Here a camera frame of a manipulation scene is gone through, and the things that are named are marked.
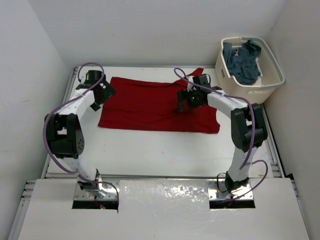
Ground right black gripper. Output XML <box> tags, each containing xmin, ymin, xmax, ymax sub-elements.
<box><xmin>177</xmin><ymin>87</ymin><xmax>206</xmax><ymax>111</ymax></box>

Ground red t shirt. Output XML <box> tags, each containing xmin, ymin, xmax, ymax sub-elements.
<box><xmin>98</xmin><ymin>76</ymin><xmax>220</xmax><ymax>134</ymax></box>

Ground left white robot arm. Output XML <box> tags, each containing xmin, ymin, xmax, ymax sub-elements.
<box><xmin>44</xmin><ymin>70</ymin><xmax>116</xmax><ymax>200</ymax></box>

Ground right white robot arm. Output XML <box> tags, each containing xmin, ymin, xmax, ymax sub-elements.
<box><xmin>177</xmin><ymin>74</ymin><xmax>268</xmax><ymax>193</ymax></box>

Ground blue t shirt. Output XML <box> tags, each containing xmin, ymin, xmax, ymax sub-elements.
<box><xmin>222</xmin><ymin>39</ymin><xmax>262</xmax><ymax>86</ymax></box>

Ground cream laundry basket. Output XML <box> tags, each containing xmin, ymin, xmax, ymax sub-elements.
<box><xmin>215</xmin><ymin>36</ymin><xmax>285</xmax><ymax>104</ymax></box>

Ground reflective foil panel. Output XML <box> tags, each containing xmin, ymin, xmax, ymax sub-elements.
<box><xmin>118</xmin><ymin>179</ymin><xmax>210</xmax><ymax>213</ymax></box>

